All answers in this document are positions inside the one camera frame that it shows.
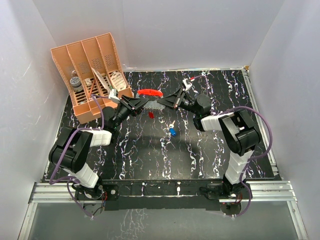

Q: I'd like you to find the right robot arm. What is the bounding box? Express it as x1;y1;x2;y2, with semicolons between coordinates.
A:
157;88;261;200

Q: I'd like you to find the key with blue tag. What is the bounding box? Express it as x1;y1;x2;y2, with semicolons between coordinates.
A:
168;121;177;137

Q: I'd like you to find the orange pencil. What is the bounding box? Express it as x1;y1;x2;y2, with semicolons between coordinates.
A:
85;78;95;98

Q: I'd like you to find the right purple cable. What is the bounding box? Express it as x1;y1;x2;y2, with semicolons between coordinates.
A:
189;74;273;217

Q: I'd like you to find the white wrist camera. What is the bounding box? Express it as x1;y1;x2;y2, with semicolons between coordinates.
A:
182;78;193;92
108;88;121;104

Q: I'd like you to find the aluminium frame rail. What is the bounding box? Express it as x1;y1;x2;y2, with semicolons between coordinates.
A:
19;181;309;240

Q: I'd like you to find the key with red tag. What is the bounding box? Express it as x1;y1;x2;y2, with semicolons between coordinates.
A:
148;112;154;119

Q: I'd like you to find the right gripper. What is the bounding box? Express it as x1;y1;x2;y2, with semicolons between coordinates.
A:
157;87;200;116

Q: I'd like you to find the white labelled packet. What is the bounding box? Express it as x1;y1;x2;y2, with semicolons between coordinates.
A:
110;71;127;92

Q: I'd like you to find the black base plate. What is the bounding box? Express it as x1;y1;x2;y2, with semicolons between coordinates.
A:
74;179;253;211

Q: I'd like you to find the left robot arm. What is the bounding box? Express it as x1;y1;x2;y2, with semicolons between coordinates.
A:
48;96;149;200

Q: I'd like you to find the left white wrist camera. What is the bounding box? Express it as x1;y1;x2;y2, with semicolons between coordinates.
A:
108;88;121;104

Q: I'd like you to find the white paper card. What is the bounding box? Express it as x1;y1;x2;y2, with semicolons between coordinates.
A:
91;67;111;93

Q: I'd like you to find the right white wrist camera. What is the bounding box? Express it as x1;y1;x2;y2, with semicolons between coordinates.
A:
182;78;193;92

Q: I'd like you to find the grey round jar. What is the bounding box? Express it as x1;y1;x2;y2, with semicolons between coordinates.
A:
69;76;83;92

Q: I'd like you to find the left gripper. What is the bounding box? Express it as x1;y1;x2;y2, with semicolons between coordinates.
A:
112;95;149;129

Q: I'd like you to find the pink desk organizer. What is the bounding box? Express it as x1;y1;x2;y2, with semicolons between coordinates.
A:
51;33;133;124

